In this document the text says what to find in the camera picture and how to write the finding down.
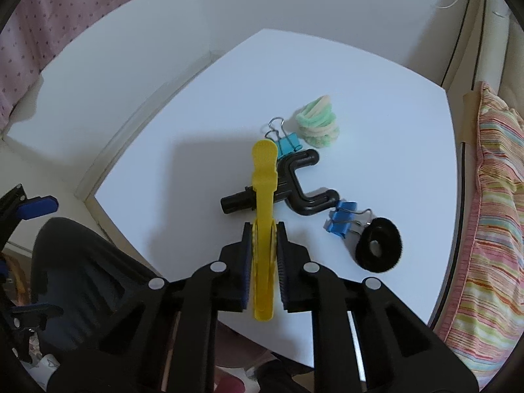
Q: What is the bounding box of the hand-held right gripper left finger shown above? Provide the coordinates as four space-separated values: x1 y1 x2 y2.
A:
47 222 252 393

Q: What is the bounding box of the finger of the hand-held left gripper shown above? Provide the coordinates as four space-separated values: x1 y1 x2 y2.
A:
0 184 59 250
8 304 64 330

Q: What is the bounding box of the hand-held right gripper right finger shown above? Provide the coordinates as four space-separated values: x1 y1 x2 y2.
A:
276 221 479 393

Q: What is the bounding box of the blue binder clip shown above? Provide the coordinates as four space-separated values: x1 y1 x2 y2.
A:
324 201 373 239

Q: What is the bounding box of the yellow plastic clip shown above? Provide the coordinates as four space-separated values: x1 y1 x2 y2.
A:
251 139 280 321

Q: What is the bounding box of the teal binder clip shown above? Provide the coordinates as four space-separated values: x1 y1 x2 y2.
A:
265 117 304 158

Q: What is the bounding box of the white patterned cloth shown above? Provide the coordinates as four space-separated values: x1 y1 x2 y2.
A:
37 354 62 377

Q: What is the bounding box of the black plastic hook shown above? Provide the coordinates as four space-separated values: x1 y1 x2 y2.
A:
220 149 340 217

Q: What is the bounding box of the black scrunchie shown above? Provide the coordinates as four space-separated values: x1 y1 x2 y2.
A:
354 217 404 273

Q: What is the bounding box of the white table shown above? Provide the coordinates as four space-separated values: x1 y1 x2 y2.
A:
93 28 459 377

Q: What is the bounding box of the pink dotted curtain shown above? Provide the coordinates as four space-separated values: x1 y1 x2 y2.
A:
0 0 193 132

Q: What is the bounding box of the striped pink quilt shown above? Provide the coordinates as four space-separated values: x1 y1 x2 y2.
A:
434 82 524 389

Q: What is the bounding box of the beige padded headboard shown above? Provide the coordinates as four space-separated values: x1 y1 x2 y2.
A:
440 0 524 95

